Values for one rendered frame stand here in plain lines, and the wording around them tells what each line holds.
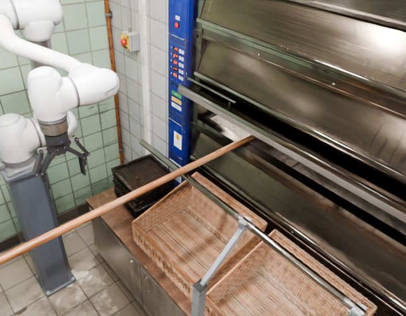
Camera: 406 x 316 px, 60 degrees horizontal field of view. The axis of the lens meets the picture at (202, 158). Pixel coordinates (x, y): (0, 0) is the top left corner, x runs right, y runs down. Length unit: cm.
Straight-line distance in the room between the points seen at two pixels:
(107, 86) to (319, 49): 75
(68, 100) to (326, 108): 93
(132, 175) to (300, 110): 113
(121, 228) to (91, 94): 113
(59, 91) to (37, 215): 115
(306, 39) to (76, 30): 152
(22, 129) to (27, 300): 125
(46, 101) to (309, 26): 94
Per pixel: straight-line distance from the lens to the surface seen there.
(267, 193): 180
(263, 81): 159
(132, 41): 225
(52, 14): 168
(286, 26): 147
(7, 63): 237
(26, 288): 279
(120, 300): 258
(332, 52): 136
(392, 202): 128
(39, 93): 117
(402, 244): 153
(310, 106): 147
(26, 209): 215
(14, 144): 193
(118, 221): 222
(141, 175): 217
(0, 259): 134
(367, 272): 167
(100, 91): 122
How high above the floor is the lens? 216
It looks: 36 degrees down
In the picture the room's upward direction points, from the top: 4 degrees clockwise
